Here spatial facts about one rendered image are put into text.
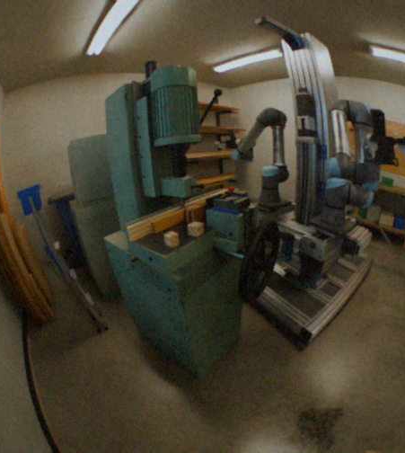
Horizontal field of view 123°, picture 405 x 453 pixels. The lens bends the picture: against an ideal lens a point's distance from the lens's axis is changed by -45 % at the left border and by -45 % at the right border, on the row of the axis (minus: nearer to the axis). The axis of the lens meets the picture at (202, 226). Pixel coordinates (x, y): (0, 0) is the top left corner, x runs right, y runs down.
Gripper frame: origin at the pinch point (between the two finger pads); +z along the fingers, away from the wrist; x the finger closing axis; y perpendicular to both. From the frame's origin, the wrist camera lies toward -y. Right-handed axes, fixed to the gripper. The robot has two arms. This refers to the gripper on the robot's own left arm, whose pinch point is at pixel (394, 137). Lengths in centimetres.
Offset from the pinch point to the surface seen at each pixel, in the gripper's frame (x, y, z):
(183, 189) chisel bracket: 68, 11, -3
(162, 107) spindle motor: 66, -19, 1
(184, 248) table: 58, 27, 12
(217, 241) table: 56, 30, -2
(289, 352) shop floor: 31, 121, -28
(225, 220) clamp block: 53, 23, -4
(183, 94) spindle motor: 60, -22, -3
